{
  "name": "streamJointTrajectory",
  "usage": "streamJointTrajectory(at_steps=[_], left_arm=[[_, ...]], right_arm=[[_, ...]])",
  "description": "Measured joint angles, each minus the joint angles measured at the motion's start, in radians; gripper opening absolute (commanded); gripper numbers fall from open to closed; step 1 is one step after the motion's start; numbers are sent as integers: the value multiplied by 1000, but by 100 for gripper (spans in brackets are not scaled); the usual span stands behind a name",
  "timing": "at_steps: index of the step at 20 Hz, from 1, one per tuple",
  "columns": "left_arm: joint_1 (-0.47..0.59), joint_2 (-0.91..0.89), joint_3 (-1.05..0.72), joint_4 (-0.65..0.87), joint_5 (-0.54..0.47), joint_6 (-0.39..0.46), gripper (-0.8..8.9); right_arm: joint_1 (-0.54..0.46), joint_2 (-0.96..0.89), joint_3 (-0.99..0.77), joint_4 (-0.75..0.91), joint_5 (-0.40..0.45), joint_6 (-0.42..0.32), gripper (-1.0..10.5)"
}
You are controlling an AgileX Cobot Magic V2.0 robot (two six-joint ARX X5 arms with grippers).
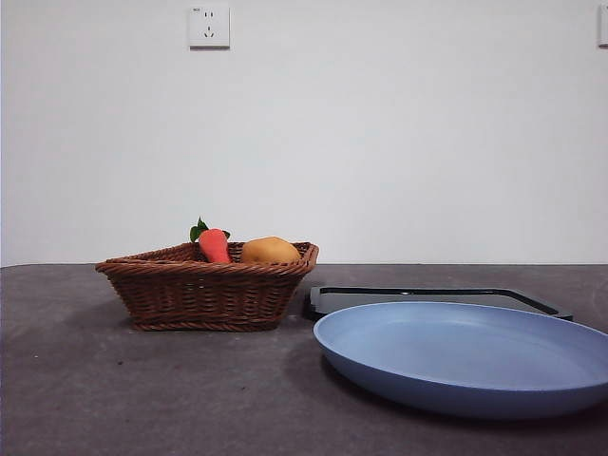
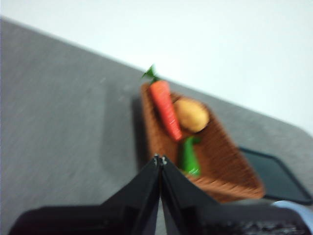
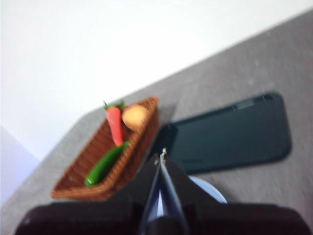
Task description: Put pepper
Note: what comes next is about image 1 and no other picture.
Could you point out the white wall power socket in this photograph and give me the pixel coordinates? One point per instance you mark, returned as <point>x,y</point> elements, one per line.
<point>209,26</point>

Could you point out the blue round plate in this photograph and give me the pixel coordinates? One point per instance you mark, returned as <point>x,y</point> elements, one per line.
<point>451,351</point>

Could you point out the black rectangular tray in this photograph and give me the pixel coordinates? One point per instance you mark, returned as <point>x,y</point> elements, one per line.
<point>332,304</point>

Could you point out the orange carrot with green leaves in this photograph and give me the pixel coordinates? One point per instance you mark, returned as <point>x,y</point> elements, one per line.
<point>216,244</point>

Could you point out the brown woven wicker basket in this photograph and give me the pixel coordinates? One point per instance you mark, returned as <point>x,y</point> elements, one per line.
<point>199,294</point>

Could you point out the yellow-brown potato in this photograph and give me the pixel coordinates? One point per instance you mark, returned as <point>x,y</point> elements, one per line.
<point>271,249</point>

